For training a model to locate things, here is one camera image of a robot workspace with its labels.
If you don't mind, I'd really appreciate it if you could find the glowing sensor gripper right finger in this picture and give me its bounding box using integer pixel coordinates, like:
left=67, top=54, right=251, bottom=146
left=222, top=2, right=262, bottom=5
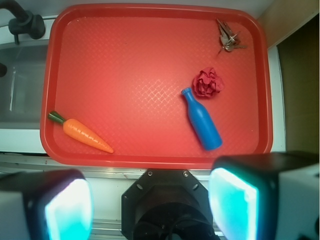
left=208, top=151, right=320, bottom=240

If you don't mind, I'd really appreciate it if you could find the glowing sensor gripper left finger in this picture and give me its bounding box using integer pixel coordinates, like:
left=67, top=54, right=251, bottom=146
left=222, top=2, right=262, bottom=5
left=0, top=169, right=94, bottom=240

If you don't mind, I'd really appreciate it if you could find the orange toy carrot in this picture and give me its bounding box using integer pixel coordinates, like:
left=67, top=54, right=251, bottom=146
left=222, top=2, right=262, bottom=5
left=47, top=111, right=114, bottom=154

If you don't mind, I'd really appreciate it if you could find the blue toy bottle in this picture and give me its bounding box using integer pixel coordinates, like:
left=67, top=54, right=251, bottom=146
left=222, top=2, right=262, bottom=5
left=181, top=87, right=223, bottom=151

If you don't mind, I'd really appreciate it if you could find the steel sink basin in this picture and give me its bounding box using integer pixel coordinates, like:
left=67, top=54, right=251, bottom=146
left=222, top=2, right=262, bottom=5
left=0, top=40, right=49, bottom=130

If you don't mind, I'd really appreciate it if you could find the crumpled red paper ball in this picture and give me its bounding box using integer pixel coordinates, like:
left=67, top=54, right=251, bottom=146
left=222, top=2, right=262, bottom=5
left=192, top=67, right=225, bottom=98

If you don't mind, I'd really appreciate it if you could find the red plastic tray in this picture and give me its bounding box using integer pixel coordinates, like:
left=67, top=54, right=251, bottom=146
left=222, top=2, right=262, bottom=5
left=40, top=4, right=273, bottom=169

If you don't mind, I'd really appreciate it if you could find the silver key bunch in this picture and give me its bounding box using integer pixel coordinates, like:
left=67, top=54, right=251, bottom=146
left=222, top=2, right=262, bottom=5
left=216, top=18, right=248, bottom=55

